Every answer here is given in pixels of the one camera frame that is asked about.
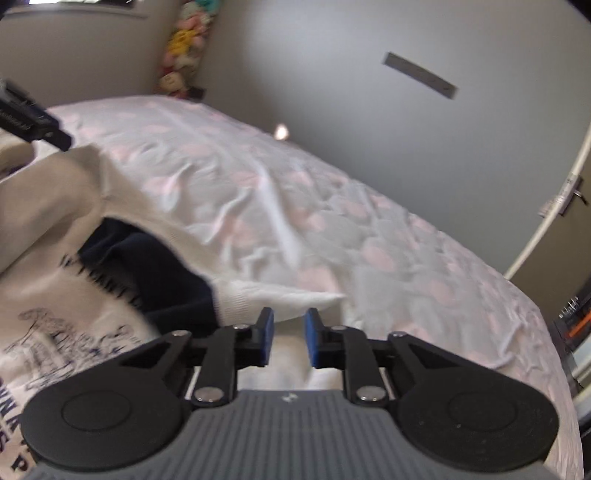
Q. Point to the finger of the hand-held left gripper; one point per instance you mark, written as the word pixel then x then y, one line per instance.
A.
pixel 11 92
pixel 41 127

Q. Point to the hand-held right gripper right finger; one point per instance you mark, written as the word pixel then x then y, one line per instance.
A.
pixel 313 339

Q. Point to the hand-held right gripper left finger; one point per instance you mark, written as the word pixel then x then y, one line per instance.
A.
pixel 266 339

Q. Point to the cream printed sweatshirt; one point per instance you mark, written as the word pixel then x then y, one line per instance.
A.
pixel 55 203

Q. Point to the window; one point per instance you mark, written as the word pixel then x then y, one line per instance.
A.
pixel 69 5

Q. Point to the white pink-dotted bed cover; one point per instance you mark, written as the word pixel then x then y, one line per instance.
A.
pixel 295 203

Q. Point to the column of plush toys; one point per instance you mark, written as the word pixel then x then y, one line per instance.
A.
pixel 184 46

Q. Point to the dark shelf unit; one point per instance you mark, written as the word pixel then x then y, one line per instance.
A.
pixel 575 332

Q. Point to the white door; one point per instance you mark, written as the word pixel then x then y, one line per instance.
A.
pixel 561 194

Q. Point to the grey wall strip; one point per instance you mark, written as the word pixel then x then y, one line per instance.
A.
pixel 418 74

